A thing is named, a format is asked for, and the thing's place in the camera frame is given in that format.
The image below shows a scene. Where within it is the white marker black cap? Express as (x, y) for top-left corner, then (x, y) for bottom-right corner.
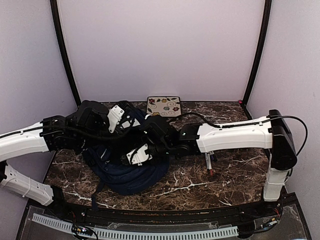
(209, 151), (218, 162)

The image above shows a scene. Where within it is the white slotted cable duct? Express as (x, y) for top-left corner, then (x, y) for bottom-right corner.
(31, 213), (239, 240)

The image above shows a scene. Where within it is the black front rail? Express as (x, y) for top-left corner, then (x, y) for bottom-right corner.
(23, 191), (298, 226)

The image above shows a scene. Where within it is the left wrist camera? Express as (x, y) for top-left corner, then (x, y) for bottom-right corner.
(107, 100), (141, 136)

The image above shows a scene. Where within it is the left black frame post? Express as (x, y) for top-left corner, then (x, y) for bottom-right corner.
(49, 0), (82, 107)

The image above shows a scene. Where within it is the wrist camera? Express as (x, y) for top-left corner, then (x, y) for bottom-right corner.
(121, 143), (153, 166)
(107, 100), (141, 136)

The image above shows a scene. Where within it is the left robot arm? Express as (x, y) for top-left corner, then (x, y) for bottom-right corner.
(0, 100), (136, 218)

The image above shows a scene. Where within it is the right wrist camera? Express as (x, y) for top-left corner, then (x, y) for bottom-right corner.
(121, 143), (153, 166)

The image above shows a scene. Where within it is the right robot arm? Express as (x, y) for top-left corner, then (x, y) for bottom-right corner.
(141, 109), (301, 217)

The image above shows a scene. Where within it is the right black frame post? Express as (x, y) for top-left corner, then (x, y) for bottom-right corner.
(240, 0), (272, 109)

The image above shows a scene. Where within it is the white marker purple cap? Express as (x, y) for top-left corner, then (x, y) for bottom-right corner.
(204, 153), (213, 176)

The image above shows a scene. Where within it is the black frame post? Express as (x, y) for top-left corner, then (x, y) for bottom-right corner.
(240, 0), (272, 109)
(49, 0), (82, 107)

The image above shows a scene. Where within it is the floral pattern notebook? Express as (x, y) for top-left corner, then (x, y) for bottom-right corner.
(146, 96), (182, 118)

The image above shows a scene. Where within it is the navy blue student backpack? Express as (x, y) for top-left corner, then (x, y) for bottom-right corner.
(82, 109), (170, 210)

